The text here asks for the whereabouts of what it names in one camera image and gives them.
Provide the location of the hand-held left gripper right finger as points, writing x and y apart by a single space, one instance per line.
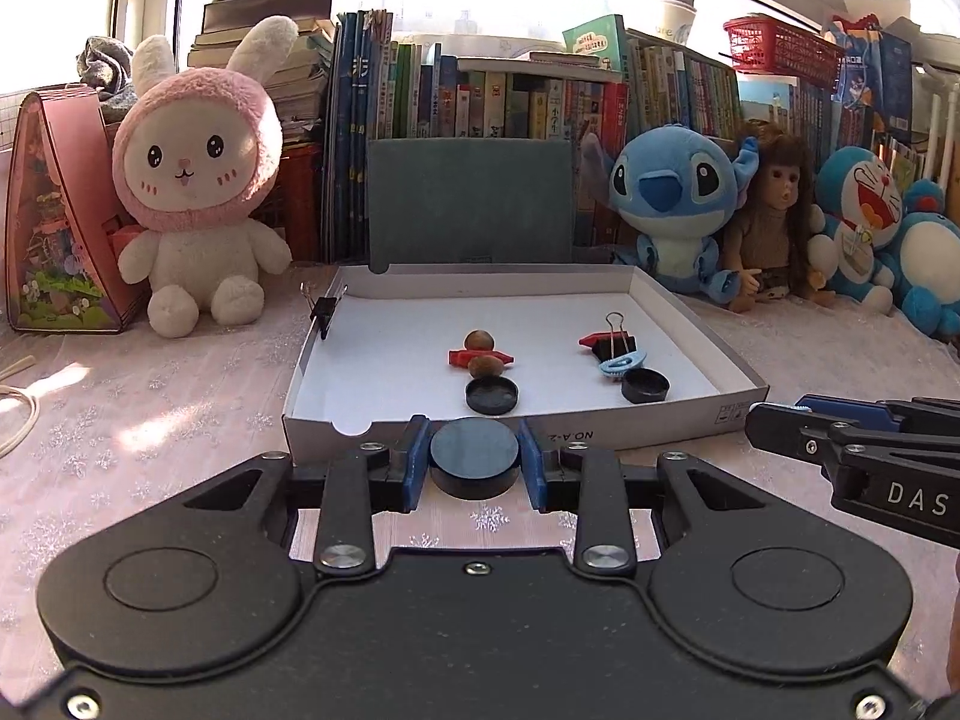
530 469

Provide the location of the grey-green board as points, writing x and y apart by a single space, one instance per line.
469 202

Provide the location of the large black binder clip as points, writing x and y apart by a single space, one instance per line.
604 349

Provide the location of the red plastic peg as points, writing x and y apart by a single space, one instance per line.
589 340
458 358

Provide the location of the small round brown nut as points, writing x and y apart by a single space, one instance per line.
478 340

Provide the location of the brown-haired doll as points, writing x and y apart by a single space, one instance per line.
772 232

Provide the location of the blue paper bag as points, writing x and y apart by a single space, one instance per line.
874 82

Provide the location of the blue robot cat plush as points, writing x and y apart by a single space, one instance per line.
859 232
934 262

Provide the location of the pink triangular house model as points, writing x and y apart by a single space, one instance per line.
56 225

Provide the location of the white paper cup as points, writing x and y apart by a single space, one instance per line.
679 22

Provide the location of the white pipe rack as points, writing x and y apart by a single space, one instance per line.
946 127

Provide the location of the grey cardboard box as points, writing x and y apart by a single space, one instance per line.
405 360

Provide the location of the flat-topped black round lid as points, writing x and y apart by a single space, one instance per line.
474 457

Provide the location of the wooden stick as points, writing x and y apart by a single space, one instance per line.
15 368

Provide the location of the pink bunny plush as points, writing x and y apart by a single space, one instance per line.
195 165

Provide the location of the white grid board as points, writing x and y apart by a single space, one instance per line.
9 124

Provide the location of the brown walnut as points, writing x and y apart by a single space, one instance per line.
484 367

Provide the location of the row of upright books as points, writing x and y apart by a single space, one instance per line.
487 105

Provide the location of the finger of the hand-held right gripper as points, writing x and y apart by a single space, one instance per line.
776 429
844 405

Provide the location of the grey crumpled cloth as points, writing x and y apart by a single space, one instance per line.
105 67

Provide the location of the snowflake tablecloth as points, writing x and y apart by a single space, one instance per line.
150 420

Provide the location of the red mesh basket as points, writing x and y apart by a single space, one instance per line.
784 49

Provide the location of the blue alien plush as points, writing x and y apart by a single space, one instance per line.
667 195

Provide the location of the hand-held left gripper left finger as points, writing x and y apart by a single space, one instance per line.
416 465

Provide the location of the plain blue hair clip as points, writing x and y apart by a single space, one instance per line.
619 365

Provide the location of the small black binder clip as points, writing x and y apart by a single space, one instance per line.
324 315

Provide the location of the hollow black round lid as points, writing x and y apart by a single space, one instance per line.
645 385
491 395

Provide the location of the stack of flat books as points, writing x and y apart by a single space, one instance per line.
262 37

